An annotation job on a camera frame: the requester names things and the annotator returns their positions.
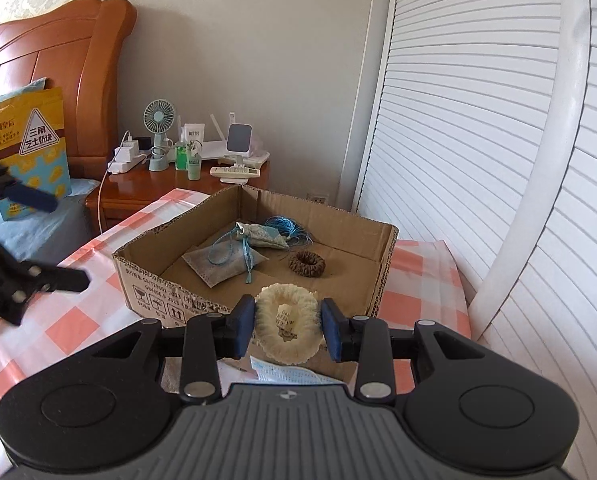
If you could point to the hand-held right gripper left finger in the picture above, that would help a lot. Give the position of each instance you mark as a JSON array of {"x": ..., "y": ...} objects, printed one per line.
[{"x": 243, "y": 329}]

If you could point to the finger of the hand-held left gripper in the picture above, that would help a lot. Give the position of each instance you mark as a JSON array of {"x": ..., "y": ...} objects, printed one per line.
[
  {"x": 33, "y": 198},
  {"x": 58, "y": 277}
]

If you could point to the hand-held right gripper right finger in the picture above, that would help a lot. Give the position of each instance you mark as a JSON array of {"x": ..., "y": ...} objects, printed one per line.
[{"x": 331, "y": 331}]

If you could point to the cream scrunchie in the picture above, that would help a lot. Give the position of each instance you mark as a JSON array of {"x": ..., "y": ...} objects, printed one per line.
[{"x": 288, "y": 294}]

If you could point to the grey cloth pouch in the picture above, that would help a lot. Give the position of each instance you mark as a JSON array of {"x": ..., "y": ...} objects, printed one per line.
[{"x": 203, "y": 266}]

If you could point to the brown scrunchie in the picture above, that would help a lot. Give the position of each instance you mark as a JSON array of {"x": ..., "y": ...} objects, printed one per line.
[{"x": 292, "y": 266}]

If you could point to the blue patterned sachet with tassel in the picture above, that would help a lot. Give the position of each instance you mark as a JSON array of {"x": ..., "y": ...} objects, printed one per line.
[{"x": 266, "y": 236}]

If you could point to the cardboard box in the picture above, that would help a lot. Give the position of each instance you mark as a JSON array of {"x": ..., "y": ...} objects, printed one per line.
[{"x": 188, "y": 220}]

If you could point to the yellow blue milk carton box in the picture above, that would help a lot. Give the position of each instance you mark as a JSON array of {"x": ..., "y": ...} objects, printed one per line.
[{"x": 28, "y": 160}]

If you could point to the blue cloud print bedsheet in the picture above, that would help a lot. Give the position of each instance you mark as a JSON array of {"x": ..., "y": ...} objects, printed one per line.
[{"x": 63, "y": 230}]

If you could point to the pink white checkered tablecloth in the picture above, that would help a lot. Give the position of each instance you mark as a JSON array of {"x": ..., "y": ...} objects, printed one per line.
[{"x": 78, "y": 320}]

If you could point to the blue face mask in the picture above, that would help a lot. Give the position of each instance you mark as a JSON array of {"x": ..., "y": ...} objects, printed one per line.
[{"x": 288, "y": 375}]

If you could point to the wooden nightstand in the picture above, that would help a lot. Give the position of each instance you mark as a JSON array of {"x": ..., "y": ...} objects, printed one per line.
[{"x": 128, "y": 195}]

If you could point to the white power strip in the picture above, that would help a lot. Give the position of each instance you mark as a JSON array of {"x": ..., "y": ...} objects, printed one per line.
[{"x": 126, "y": 165}]

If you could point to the white charger plug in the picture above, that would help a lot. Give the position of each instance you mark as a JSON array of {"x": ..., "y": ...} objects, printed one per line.
[{"x": 129, "y": 147}]

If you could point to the black charger plug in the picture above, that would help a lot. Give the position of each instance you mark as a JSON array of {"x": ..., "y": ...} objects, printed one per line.
[{"x": 142, "y": 144}]

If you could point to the wooden bed headboard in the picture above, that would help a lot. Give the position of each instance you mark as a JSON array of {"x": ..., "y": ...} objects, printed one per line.
[{"x": 78, "y": 60}]

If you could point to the pale green desk fan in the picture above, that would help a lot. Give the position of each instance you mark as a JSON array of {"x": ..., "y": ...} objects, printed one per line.
[{"x": 158, "y": 115}]

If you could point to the green liquid pump bottle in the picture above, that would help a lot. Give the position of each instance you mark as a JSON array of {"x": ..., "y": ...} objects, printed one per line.
[{"x": 180, "y": 157}]

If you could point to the white remote control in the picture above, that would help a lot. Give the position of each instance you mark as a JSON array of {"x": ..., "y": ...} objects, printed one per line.
[{"x": 236, "y": 173}]

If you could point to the pale green bottle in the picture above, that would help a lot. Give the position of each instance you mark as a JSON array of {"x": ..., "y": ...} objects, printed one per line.
[{"x": 194, "y": 167}]

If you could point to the white cosmetic tube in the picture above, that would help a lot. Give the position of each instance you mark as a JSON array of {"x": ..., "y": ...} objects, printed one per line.
[{"x": 194, "y": 132}]

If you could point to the white router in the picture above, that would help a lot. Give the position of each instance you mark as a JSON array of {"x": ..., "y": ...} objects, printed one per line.
[{"x": 213, "y": 147}]

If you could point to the white louvred wardrobe door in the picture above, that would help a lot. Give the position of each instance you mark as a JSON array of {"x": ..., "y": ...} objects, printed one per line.
[
  {"x": 568, "y": 260},
  {"x": 453, "y": 110}
]

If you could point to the white wall socket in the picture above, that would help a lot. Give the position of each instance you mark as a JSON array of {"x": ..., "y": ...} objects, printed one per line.
[{"x": 318, "y": 198}]

